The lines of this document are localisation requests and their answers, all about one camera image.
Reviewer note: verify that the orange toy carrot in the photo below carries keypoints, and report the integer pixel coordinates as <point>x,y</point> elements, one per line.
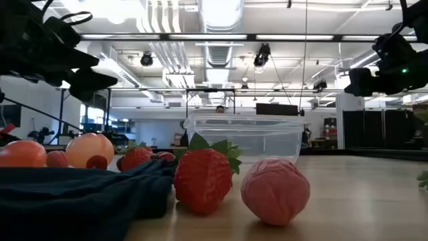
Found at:
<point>21,154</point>

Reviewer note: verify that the small dark red toy raspberry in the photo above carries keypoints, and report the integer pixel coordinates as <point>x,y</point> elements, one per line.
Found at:
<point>97,163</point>

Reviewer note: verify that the black metal table frame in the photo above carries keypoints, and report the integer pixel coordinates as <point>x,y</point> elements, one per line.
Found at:
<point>40,114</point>

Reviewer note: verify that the small red toy strawberry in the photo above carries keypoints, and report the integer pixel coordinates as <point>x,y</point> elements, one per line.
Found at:
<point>166,156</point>

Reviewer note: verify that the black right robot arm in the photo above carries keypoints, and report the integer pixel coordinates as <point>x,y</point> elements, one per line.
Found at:
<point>419,16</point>

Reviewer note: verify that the black room partition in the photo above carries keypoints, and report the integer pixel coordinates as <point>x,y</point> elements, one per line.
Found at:
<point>378,129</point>

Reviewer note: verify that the small pink toy raspberry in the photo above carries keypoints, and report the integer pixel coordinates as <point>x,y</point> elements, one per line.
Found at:
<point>57,159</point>

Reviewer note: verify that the dark folded cloth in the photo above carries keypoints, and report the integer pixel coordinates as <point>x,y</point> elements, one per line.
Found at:
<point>67,201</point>

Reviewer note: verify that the pink orange toy peach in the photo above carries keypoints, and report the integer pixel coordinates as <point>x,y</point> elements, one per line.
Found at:
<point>87,147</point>

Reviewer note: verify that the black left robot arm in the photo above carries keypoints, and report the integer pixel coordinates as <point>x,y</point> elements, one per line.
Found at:
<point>11,33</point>

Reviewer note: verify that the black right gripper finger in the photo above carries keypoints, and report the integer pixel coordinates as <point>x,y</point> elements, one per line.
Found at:
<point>396,50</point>
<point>364,82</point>

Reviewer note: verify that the red leafy toy strawberry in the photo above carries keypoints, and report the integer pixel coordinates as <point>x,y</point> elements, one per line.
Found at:
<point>135,158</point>

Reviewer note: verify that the person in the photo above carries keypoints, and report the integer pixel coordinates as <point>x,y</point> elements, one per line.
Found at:
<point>219,109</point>

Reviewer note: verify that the black background robot arm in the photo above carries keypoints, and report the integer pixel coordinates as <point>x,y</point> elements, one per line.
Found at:
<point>40,134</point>

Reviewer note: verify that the large pink toy raspberry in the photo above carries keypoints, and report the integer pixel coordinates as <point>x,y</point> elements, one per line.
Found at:
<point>274,192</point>

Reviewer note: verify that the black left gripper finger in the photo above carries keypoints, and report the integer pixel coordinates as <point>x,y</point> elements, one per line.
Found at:
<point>78,59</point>
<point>90,83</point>

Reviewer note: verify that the clear plastic tupperware container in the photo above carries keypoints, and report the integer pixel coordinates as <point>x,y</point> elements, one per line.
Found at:
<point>267,140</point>

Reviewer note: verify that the black ceiling spot lamp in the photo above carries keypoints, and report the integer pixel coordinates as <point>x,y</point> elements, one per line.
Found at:
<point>146,59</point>

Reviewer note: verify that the black overhead camera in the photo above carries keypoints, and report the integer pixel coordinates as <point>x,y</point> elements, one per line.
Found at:
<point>261,55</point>

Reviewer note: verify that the black monitor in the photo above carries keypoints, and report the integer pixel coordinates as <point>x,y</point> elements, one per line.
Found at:
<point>277,109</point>

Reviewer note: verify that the black ceiling camera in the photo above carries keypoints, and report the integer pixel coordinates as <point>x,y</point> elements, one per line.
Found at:
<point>320,85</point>

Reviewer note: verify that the large red toy strawberry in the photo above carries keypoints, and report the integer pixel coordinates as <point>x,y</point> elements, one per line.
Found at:
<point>202,180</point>

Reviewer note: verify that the silver ventilation duct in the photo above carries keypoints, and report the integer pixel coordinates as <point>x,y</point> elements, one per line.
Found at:
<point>220,20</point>

